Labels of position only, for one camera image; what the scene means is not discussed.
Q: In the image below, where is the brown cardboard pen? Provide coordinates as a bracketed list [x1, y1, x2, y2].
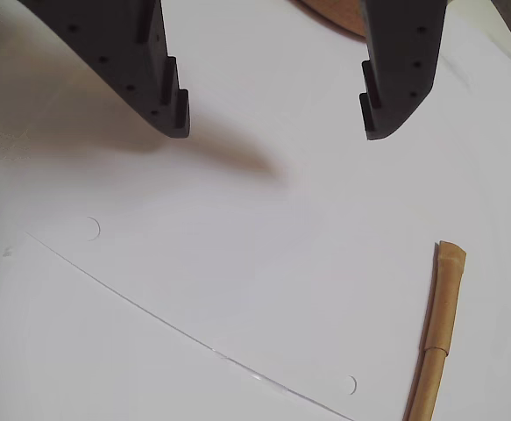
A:
[401, 239, 467, 421]

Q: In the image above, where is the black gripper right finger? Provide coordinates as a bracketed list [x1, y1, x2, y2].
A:
[358, 0, 447, 141]

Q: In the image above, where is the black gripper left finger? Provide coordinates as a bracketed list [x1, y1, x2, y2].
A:
[18, 0, 191, 139]

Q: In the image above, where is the brown cylindrical pen holder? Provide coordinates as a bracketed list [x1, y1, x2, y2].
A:
[289, 0, 370, 45]

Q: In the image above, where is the white punched paper sheet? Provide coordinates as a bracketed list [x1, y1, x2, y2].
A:
[22, 0, 511, 421]

